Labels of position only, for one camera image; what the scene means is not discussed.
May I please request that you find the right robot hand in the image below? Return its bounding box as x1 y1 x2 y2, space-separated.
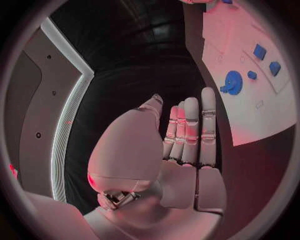
181 0 214 5

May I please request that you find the small blue plug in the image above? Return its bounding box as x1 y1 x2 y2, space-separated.
268 61 282 77

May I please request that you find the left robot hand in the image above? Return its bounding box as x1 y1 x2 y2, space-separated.
83 86 228 240

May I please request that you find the large blue plug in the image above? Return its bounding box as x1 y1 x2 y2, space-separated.
253 43 269 61

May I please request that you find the white task board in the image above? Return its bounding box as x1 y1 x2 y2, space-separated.
201 0 299 147

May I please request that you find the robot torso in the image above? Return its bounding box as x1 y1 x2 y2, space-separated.
4 17 95 204

